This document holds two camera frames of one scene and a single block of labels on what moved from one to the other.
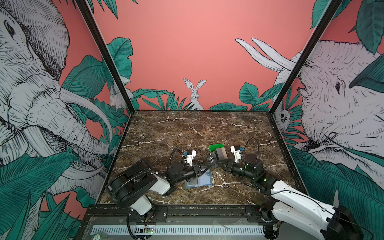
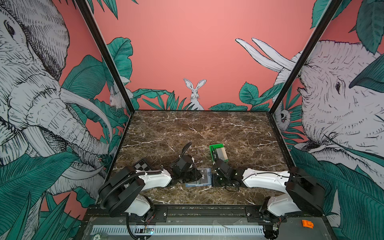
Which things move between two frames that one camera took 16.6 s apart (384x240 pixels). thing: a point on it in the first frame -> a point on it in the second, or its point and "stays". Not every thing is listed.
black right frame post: [331, 9] stays
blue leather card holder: [205, 179] stays
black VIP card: [216, 154] -> [204, 178]
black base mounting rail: [182, 214] stays
